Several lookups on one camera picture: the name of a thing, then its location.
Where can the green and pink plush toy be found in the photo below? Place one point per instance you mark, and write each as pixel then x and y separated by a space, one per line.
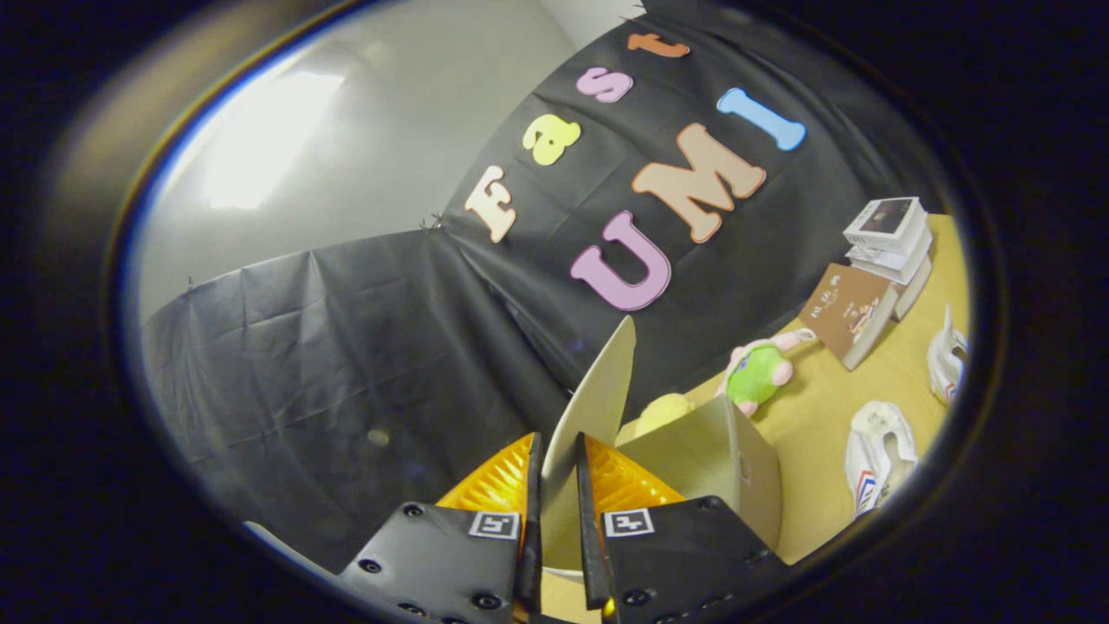
pixel 758 373

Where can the beige fabric storage box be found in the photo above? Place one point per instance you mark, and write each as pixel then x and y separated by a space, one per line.
pixel 702 459

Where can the brown cover book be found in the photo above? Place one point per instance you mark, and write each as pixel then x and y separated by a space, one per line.
pixel 845 312

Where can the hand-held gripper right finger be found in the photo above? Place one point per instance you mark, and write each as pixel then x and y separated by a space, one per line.
pixel 592 555

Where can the yellow plush toy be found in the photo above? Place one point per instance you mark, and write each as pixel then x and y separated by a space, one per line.
pixel 663 414

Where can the brown book under stack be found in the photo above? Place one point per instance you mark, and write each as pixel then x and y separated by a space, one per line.
pixel 914 295

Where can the white canvas shoe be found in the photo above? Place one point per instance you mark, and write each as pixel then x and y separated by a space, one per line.
pixel 892 451
pixel 940 364

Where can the white patterned cover book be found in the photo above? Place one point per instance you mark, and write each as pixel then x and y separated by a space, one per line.
pixel 901 264

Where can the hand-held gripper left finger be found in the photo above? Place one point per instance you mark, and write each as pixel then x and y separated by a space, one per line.
pixel 530 555

